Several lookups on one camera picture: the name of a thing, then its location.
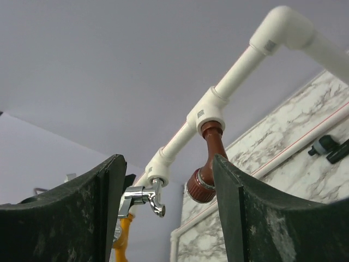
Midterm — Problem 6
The grey silver water faucet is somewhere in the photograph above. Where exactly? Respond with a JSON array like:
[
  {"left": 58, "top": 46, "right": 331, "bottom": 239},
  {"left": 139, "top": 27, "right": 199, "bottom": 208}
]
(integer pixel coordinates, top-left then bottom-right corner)
[{"left": 118, "top": 178, "right": 166, "bottom": 219}]

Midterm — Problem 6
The white pvc pipe frame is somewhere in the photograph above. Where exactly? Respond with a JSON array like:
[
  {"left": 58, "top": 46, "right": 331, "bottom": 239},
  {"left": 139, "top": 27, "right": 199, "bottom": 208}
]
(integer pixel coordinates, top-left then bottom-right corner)
[{"left": 130, "top": 5, "right": 349, "bottom": 262}]

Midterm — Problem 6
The dark grey hose nozzle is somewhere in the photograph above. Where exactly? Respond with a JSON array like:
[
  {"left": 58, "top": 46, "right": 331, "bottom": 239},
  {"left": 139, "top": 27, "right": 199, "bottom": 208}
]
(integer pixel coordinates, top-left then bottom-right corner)
[{"left": 308, "top": 135, "right": 340, "bottom": 156}]

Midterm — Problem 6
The black orange highlighter marker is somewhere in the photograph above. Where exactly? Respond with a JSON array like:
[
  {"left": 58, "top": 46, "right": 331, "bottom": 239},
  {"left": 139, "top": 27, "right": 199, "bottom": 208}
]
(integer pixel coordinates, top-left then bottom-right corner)
[{"left": 326, "top": 140, "right": 349, "bottom": 164}]

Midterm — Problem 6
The brown water faucet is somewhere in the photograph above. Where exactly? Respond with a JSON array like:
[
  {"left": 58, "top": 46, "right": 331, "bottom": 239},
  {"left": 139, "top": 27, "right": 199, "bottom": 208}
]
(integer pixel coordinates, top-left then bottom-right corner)
[{"left": 186, "top": 121, "right": 227, "bottom": 204}]

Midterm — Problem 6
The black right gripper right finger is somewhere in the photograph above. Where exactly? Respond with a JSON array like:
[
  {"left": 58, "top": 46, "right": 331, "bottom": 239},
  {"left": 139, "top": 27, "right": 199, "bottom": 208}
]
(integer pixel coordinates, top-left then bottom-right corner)
[{"left": 213, "top": 155, "right": 348, "bottom": 261}]

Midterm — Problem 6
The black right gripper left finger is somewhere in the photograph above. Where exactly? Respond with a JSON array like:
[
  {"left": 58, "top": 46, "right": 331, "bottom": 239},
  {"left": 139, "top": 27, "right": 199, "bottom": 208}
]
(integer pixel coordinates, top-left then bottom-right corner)
[{"left": 1, "top": 154, "right": 127, "bottom": 261}]

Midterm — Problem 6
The orange water faucet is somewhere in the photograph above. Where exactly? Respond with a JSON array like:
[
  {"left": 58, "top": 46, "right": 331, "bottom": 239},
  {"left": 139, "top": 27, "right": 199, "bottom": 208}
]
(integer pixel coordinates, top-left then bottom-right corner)
[{"left": 112, "top": 213, "right": 134, "bottom": 262}]

